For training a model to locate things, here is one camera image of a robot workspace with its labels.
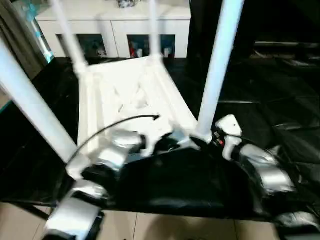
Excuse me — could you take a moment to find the white plastic table leg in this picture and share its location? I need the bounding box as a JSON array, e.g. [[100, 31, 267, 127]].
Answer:
[[148, 0, 165, 61], [197, 0, 246, 141], [51, 0, 89, 73], [0, 41, 77, 163]]

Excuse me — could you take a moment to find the black mat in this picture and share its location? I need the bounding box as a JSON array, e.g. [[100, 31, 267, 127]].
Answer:
[[0, 56, 320, 226]]

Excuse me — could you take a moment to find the black cabinet with gold label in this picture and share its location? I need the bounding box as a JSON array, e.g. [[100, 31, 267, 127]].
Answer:
[[187, 0, 256, 61]]

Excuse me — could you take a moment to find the dark low furniture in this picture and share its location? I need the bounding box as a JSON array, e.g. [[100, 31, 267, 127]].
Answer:
[[252, 41, 320, 66]]

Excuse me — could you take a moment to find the white display cabinet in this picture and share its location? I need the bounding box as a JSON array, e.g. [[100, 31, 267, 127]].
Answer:
[[36, 0, 191, 59]]

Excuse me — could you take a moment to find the dark grey figurine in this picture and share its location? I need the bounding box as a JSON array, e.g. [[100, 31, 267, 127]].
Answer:
[[116, 0, 141, 8]]

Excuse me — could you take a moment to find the light blue rack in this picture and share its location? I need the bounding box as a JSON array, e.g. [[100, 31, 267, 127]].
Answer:
[[22, 0, 55, 63]]

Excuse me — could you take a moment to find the teal floor mat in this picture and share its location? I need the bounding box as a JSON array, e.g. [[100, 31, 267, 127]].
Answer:
[[0, 99, 16, 113]]

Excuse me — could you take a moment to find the grey curtain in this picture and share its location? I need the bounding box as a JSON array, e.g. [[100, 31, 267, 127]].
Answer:
[[0, 0, 48, 78]]

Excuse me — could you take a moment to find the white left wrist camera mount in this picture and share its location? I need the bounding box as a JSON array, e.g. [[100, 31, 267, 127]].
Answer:
[[139, 119, 176, 157]]

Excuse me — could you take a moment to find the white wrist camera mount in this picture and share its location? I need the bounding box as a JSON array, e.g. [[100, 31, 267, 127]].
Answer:
[[214, 114, 243, 161], [139, 119, 176, 157]]

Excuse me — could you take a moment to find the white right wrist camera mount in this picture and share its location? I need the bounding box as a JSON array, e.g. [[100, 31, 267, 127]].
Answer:
[[214, 114, 243, 161]]

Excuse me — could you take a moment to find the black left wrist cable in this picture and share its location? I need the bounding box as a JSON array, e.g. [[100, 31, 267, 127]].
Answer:
[[66, 113, 161, 168]]

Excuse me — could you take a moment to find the black metal table frame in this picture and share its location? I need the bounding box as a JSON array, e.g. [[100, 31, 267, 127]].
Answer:
[[24, 204, 51, 221]]

